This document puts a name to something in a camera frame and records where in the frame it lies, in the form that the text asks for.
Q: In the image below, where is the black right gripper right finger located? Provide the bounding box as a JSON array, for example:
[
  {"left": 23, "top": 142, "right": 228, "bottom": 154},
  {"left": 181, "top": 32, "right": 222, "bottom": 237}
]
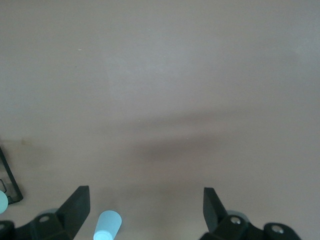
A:
[{"left": 199, "top": 187, "right": 301, "bottom": 240}]

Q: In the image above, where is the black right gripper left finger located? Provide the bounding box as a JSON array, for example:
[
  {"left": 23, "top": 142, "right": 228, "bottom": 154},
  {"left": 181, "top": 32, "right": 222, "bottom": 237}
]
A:
[{"left": 0, "top": 185, "right": 90, "bottom": 240}]

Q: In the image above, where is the black wire cup holder rack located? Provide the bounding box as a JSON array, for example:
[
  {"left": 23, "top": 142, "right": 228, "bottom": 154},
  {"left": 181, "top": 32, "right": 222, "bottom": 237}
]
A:
[{"left": 0, "top": 144, "right": 123, "bottom": 240}]

